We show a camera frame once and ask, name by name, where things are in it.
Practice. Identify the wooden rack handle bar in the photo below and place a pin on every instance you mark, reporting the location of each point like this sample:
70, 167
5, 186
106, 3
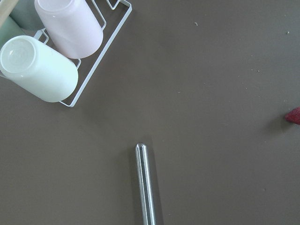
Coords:
6, 7

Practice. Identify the grey plastic cup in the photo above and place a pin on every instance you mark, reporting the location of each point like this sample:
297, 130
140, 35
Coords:
25, 15

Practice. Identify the pink plastic cup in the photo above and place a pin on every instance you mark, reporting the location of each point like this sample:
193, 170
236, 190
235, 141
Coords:
72, 26

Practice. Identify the red strawberry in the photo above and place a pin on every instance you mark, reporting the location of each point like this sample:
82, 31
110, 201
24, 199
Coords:
293, 116

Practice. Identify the metal muddler with black tip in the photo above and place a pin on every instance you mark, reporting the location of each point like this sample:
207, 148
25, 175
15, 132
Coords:
145, 184

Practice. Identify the green plastic cup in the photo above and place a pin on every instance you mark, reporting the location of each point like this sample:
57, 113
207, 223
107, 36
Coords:
8, 30

